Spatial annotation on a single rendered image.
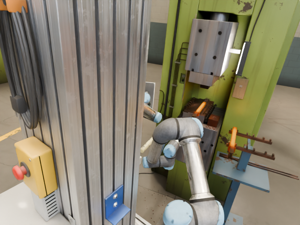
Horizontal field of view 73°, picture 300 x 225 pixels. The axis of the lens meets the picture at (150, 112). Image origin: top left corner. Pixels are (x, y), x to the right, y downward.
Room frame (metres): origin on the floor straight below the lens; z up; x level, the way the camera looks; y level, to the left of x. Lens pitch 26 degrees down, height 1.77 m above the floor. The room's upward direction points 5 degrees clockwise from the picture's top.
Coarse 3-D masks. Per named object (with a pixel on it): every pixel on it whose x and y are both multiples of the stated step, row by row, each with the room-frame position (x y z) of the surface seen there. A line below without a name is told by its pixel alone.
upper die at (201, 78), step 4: (192, 72) 1.70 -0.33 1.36; (196, 72) 1.68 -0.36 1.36; (192, 76) 1.70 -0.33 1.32; (196, 76) 1.68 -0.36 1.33; (200, 76) 1.67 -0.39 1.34; (204, 76) 1.65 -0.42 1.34; (208, 76) 1.64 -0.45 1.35; (212, 76) 1.63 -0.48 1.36; (216, 76) 1.76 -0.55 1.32; (188, 80) 1.71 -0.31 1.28; (192, 80) 1.69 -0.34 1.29; (196, 80) 1.68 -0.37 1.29; (200, 80) 1.66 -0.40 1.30; (204, 80) 1.65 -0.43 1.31; (208, 80) 1.64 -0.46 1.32; (212, 80) 1.62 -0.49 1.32; (216, 80) 1.81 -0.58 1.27; (204, 84) 1.65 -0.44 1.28; (208, 84) 1.63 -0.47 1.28; (212, 84) 1.67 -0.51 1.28
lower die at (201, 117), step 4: (196, 100) 2.02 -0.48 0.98; (200, 100) 2.00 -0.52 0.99; (208, 100) 2.00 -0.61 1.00; (192, 104) 1.90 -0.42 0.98; (196, 104) 1.88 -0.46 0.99; (200, 104) 1.87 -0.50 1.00; (208, 104) 1.91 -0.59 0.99; (188, 108) 1.79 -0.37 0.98; (192, 108) 1.77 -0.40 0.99; (196, 108) 1.78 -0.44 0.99; (204, 108) 1.79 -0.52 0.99; (208, 108) 1.80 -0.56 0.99; (184, 112) 1.70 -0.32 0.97; (188, 112) 1.69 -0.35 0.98; (192, 112) 1.68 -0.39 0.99; (200, 112) 1.68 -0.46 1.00; (184, 116) 1.70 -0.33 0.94; (188, 116) 1.68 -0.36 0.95; (200, 116) 1.64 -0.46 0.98; (204, 116) 1.63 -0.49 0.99; (200, 120) 1.63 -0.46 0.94
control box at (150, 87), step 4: (148, 84) 1.80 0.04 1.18; (152, 84) 1.80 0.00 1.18; (148, 88) 1.78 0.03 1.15; (152, 88) 1.78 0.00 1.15; (148, 92) 1.76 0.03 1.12; (152, 92) 1.77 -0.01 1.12; (152, 96) 1.75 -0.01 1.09; (152, 100) 1.73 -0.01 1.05; (152, 104) 1.71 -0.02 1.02; (152, 108) 1.69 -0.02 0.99
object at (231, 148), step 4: (236, 128) 1.45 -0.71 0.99; (232, 132) 1.38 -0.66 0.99; (236, 132) 1.39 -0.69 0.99; (232, 136) 1.32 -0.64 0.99; (232, 140) 1.26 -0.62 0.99; (232, 144) 1.21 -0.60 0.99; (228, 148) 1.17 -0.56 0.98; (232, 148) 1.14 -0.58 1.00; (232, 152) 1.10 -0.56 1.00; (228, 156) 1.10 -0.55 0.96
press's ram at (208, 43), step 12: (192, 24) 1.73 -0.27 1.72; (204, 24) 1.69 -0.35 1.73; (216, 24) 1.65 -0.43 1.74; (228, 24) 1.61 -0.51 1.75; (192, 36) 1.72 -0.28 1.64; (204, 36) 1.68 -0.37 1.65; (216, 36) 1.64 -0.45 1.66; (228, 36) 1.61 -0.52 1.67; (192, 48) 1.71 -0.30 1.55; (204, 48) 1.67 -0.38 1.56; (216, 48) 1.64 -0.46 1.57; (228, 48) 1.68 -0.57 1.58; (192, 60) 1.71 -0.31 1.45; (204, 60) 1.66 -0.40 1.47; (216, 60) 1.63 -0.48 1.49; (228, 60) 1.88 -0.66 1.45; (204, 72) 1.66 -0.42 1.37; (216, 72) 1.62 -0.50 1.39
